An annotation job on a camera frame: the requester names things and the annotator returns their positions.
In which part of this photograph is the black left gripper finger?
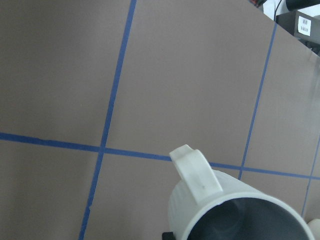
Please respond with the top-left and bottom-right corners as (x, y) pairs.
(162, 232), (174, 240)

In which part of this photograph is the white ribbed plastic cup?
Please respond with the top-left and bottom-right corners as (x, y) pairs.
(168, 145), (314, 240)

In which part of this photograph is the cream white plastic basket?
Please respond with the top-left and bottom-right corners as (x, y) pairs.
(307, 218), (320, 240)

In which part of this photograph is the black label printer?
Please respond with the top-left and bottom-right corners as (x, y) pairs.
(275, 10), (320, 56)

